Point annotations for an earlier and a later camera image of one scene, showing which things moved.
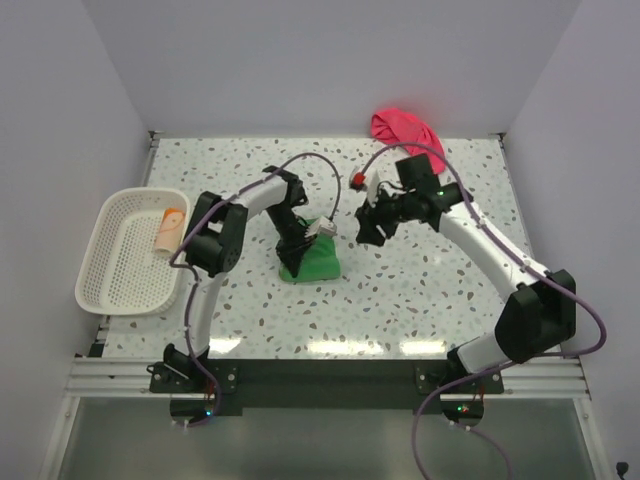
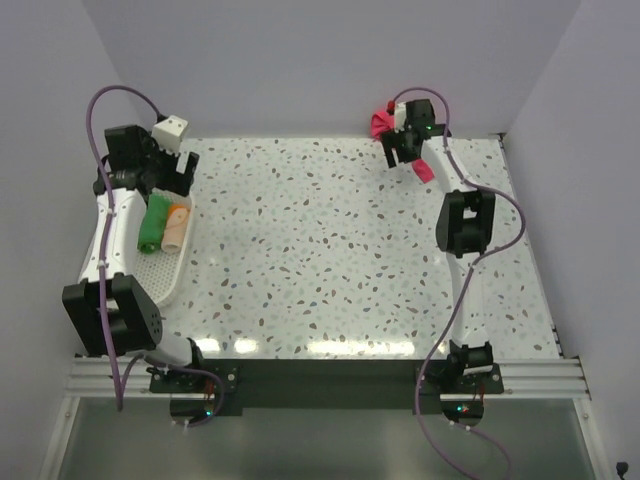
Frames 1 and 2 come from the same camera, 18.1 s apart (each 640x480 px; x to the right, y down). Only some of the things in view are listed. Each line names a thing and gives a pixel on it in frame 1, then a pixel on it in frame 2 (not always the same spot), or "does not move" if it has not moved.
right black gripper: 369,232 -> 389,141
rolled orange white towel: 169,234 does not move
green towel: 320,262 -> 153,224
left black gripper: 291,253 -> 176,182
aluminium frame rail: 551,378 does not move
